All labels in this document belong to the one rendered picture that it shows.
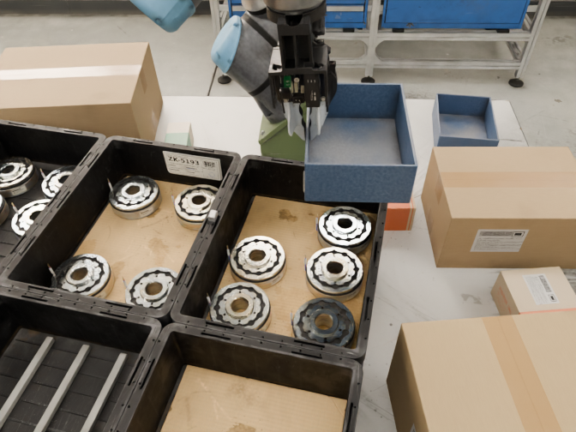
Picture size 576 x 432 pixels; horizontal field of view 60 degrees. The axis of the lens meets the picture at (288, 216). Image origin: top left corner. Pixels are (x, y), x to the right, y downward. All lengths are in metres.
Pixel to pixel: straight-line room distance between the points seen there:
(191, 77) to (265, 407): 2.52
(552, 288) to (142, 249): 0.79
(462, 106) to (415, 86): 1.47
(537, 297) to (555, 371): 0.26
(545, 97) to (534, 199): 2.05
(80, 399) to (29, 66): 0.95
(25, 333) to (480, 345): 0.75
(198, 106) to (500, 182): 0.91
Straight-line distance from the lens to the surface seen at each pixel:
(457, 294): 1.12
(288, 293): 0.91
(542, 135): 2.84
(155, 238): 1.04
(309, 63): 0.64
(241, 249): 0.94
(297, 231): 1.00
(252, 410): 0.82
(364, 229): 0.98
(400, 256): 1.15
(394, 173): 0.69
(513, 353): 0.83
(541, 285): 1.09
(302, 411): 0.81
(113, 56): 1.50
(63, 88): 1.41
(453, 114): 1.58
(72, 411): 0.88
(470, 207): 1.06
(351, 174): 0.68
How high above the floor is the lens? 1.58
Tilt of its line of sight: 47 degrees down
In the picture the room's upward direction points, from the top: 2 degrees counter-clockwise
